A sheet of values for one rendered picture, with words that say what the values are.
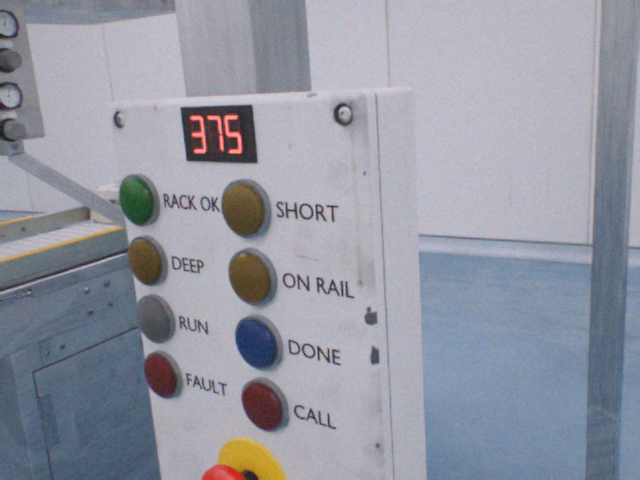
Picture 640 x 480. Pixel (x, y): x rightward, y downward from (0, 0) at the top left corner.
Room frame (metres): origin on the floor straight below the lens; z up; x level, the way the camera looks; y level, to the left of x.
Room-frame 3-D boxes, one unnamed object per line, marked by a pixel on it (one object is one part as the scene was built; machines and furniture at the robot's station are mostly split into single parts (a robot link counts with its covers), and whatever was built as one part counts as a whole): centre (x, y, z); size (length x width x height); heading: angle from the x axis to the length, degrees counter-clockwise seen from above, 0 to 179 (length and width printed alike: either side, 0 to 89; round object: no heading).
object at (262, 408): (0.32, 0.04, 0.99); 0.03 x 0.01 x 0.03; 54
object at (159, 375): (0.37, 0.10, 0.99); 0.03 x 0.01 x 0.03; 54
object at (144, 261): (0.37, 0.10, 1.07); 0.03 x 0.01 x 0.03; 54
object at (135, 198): (0.37, 0.10, 1.10); 0.03 x 0.01 x 0.03; 54
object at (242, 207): (0.32, 0.04, 1.10); 0.03 x 0.01 x 0.03; 54
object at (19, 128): (0.95, 0.42, 1.12); 0.03 x 0.03 x 0.04; 54
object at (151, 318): (0.37, 0.10, 1.03); 0.03 x 0.01 x 0.03; 54
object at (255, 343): (0.32, 0.04, 1.03); 0.03 x 0.01 x 0.03; 54
